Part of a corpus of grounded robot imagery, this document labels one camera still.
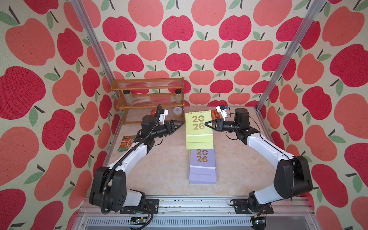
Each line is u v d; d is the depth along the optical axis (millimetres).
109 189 418
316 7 702
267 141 547
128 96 980
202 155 860
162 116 749
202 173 798
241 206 733
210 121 766
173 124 715
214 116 802
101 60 904
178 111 1112
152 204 751
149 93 1149
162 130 705
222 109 749
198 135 778
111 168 442
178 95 981
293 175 438
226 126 721
